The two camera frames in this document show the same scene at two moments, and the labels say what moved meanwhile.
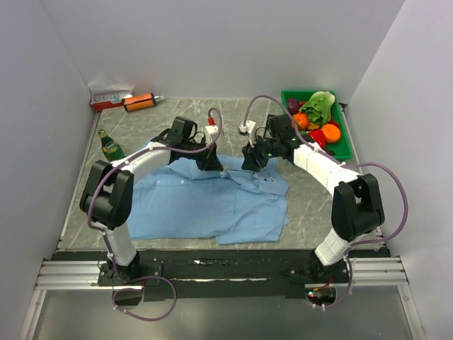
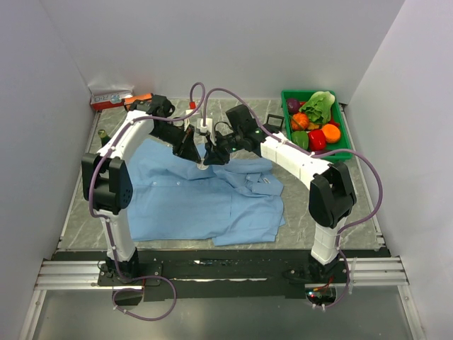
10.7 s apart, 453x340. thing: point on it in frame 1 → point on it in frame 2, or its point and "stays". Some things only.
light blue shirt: (182, 200) stays
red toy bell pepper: (318, 136) stays
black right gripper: (250, 155) → (213, 154)
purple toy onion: (293, 105) stays
